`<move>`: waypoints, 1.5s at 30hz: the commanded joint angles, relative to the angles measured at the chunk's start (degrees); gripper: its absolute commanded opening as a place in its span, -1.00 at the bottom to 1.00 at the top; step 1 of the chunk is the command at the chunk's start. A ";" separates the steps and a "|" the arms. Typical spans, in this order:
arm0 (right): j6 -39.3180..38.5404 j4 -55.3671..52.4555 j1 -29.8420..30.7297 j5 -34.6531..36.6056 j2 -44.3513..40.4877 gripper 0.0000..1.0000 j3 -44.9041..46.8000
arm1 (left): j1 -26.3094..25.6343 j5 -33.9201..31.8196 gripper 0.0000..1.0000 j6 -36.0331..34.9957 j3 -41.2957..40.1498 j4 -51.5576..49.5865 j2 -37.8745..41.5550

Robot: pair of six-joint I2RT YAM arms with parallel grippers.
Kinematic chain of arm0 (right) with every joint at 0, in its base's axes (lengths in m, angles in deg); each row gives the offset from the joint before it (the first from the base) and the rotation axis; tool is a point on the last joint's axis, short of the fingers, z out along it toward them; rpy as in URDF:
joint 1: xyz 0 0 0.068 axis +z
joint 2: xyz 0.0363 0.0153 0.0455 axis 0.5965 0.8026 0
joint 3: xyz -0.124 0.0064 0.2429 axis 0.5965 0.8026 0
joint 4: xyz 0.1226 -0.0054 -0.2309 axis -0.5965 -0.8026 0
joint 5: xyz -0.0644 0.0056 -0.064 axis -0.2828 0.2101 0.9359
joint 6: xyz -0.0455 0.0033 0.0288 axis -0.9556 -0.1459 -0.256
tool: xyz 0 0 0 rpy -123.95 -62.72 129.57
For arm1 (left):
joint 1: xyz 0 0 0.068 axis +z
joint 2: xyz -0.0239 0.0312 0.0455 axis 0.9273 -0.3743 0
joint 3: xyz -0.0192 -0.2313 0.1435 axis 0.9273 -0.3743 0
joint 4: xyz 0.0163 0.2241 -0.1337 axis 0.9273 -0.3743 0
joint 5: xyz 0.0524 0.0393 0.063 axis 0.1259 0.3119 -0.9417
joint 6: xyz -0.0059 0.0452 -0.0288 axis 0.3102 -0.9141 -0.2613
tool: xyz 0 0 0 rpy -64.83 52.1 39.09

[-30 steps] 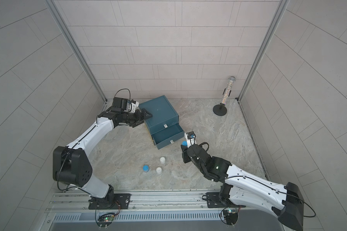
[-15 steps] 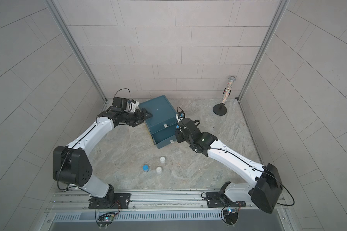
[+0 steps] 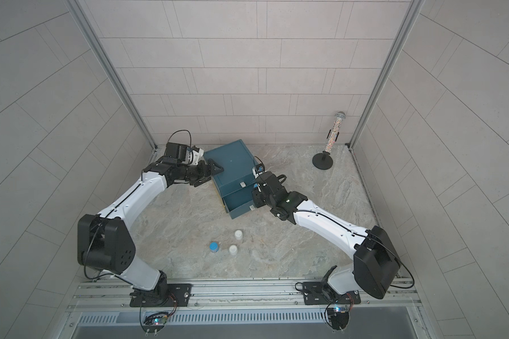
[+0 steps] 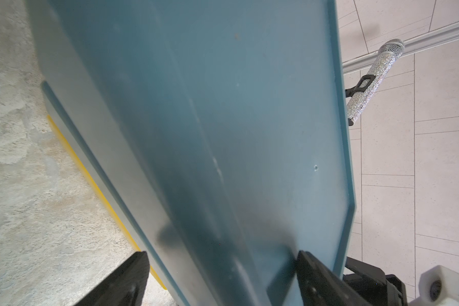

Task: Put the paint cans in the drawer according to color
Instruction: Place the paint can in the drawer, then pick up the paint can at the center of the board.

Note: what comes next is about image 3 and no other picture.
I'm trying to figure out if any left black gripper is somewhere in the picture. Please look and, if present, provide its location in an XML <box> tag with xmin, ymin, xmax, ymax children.
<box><xmin>176</xmin><ymin>158</ymin><xmax>223</xmax><ymax>186</ymax></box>

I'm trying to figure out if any teal three-drawer cabinet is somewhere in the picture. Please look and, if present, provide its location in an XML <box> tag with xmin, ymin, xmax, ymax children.
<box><xmin>204</xmin><ymin>139</ymin><xmax>255</xmax><ymax>219</ymax></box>

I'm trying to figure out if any blue paint can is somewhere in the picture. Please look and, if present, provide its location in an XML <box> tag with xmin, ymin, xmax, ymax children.
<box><xmin>209</xmin><ymin>242</ymin><xmax>219</xmax><ymax>253</ymax></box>

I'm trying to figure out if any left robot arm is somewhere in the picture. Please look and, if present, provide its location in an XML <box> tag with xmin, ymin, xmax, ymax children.
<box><xmin>77</xmin><ymin>159</ymin><xmax>223</xmax><ymax>298</ymax></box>

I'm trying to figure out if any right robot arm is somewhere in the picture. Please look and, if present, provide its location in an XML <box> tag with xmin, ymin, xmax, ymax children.
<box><xmin>253</xmin><ymin>171</ymin><xmax>401</xmax><ymax>302</ymax></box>

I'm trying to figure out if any white paint can far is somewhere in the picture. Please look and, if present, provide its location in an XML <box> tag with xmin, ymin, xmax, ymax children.
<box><xmin>234</xmin><ymin>230</ymin><xmax>243</xmax><ymax>240</ymax></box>

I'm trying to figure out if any white paint can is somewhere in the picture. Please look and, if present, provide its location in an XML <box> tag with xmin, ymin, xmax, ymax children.
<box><xmin>234</xmin><ymin>230</ymin><xmax>243</xmax><ymax>240</ymax></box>
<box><xmin>228</xmin><ymin>244</ymin><xmax>238</xmax><ymax>256</ymax></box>

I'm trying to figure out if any white paint can near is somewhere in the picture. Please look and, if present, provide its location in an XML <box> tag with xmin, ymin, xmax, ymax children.
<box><xmin>228</xmin><ymin>244</ymin><xmax>238</xmax><ymax>256</ymax></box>

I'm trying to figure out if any right circuit board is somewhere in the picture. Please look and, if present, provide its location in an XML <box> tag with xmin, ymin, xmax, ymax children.
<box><xmin>324</xmin><ymin>305</ymin><xmax>350</xmax><ymax>331</ymax></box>

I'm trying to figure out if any circuit board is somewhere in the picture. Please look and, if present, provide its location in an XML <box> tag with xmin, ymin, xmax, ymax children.
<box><xmin>141</xmin><ymin>312</ymin><xmax>171</xmax><ymax>336</ymax></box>
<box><xmin>324</xmin><ymin>305</ymin><xmax>350</xmax><ymax>331</ymax></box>

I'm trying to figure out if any left circuit board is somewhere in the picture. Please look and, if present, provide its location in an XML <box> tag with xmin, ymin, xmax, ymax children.
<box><xmin>141</xmin><ymin>312</ymin><xmax>171</xmax><ymax>336</ymax></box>

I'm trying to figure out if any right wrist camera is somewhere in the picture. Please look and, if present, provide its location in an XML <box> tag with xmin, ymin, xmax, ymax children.
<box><xmin>253</xmin><ymin>163</ymin><xmax>266</xmax><ymax>178</ymax></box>

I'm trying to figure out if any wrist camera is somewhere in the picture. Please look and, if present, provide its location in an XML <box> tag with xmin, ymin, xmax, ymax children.
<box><xmin>163</xmin><ymin>142</ymin><xmax>204</xmax><ymax>165</ymax></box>
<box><xmin>253</xmin><ymin>163</ymin><xmax>266</xmax><ymax>178</ymax></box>

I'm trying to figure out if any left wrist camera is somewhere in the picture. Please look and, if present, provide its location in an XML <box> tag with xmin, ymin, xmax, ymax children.
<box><xmin>163</xmin><ymin>142</ymin><xmax>204</xmax><ymax>165</ymax></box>

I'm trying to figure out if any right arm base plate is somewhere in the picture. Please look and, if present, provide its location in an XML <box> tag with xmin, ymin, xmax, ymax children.
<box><xmin>295</xmin><ymin>281</ymin><xmax>361</xmax><ymax>306</ymax></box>

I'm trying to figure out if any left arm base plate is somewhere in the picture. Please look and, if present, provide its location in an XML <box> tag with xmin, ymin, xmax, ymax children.
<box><xmin>130</xmin><ymin>284</ymin><xmax>192</xmax><ymax>308</ymax></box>

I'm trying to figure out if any aluminium mounting rail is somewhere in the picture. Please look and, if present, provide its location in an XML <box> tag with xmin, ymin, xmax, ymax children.
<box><xmin>66</xmin><ymin>278</ymin><xmax>421</xmax><ymax>312</ymax></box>

